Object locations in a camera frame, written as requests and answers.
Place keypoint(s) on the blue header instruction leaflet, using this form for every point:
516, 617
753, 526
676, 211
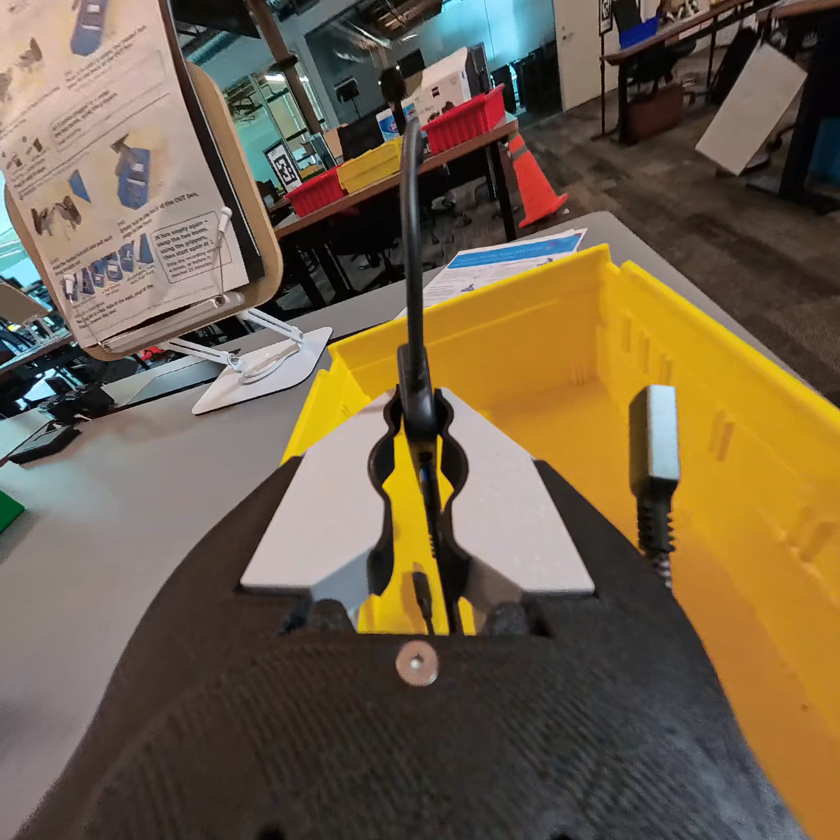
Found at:
499, 262

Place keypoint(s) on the grey desk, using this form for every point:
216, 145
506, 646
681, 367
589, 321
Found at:
131, 525

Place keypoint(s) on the yellow plastic bin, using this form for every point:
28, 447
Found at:
371, 167
558, 394

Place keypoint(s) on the black white marker sign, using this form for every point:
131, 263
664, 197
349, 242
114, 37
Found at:
283, 167

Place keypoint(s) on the orange traffic cone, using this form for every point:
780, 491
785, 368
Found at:
535, 184

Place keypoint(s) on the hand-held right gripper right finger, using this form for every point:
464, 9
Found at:
518, 512

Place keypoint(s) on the white cardboard box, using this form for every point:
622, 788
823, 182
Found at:
449, 82

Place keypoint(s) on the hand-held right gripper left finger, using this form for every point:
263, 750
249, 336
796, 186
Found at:
315, 512

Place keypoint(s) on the red plastic bin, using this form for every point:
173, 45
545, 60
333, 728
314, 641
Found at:
318, 193
463, 124

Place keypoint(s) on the printed instruction sheet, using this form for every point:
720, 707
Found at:
118, 164

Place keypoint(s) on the green plastic bin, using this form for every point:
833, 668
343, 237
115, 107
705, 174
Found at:
10, 512

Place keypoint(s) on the white wooden document stand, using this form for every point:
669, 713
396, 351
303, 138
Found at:
262, 367

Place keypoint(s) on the black battery charger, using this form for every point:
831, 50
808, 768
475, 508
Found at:
59, 408
95, 400

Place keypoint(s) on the black flat charger box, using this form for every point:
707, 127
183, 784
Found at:
43, 443

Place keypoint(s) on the black USB hub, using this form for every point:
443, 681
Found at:
415, 394

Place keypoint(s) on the wooden background table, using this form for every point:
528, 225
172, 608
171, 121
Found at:
472, 141

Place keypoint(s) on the white leaning board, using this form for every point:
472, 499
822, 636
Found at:
751, 108

